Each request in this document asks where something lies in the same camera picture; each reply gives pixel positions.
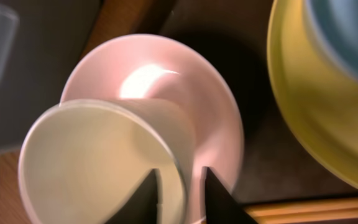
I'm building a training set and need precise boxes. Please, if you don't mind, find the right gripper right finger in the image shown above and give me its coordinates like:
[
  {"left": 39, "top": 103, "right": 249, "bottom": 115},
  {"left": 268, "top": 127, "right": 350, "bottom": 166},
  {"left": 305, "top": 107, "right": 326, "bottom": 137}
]
[{"left": 204, "top": 167, "right": 257, "bottom": 224}]

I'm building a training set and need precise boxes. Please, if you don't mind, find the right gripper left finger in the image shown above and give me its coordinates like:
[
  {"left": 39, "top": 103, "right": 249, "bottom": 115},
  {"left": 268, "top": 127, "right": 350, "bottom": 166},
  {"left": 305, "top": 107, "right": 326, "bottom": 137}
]
[{"left": 105, "top": 169, "right": 158, "bottom": 224}]

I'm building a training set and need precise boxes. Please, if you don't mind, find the white paper cup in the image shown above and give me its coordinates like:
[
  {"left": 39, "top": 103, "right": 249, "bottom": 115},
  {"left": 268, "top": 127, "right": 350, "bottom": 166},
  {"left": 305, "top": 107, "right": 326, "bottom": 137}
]
[{"left": 18, "top": 99, "right": 195, "bottom": 223}]

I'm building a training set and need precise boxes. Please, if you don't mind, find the pink small bowl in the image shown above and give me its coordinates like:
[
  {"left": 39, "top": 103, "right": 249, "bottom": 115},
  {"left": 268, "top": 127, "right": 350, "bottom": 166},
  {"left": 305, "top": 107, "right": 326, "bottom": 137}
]
[{"left": 60, "top": 34, "right": 244, "bottom": 223}]

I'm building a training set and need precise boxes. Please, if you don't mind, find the yellow round plate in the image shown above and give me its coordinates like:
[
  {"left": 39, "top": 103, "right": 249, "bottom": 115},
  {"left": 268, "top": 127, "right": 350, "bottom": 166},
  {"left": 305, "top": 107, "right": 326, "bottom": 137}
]
[{"left": 267, "top": 0, "right": 358, "bottom": 189}]

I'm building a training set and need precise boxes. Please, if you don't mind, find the light blue bowl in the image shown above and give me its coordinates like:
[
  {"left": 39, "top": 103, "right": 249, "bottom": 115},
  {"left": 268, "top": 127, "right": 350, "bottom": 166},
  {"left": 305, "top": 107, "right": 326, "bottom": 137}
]
[{"left": 304, "top": 0, "right": 358, "bottom": 81}]

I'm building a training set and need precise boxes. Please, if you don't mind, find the dark brown serving tray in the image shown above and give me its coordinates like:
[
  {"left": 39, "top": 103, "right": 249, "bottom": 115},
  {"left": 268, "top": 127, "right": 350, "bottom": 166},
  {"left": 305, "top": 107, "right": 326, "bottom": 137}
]
[{"left": 0, "top": 0, "right": 358, "bottom": 203}]

